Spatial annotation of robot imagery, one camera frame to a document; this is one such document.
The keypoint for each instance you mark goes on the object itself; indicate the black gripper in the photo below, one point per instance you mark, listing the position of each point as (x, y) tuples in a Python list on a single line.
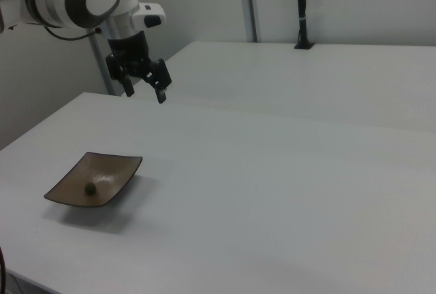
[(129, 50)]

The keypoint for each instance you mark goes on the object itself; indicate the small dark round object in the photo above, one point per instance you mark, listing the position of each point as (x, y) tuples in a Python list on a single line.
[(90, 188)]

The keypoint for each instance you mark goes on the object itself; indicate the square brown ceramic plate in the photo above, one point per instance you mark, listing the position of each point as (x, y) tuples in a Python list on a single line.
[(102, 171)]

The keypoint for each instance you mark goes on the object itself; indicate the grey partition corner post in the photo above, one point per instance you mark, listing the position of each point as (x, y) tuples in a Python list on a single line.
[(100, 62)]

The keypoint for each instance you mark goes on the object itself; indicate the grey partition middle post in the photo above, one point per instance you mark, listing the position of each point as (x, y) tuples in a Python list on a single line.
[(248, 4)]

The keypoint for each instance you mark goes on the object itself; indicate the black camera pole with base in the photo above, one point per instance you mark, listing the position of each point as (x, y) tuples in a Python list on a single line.
[(302, 1)]

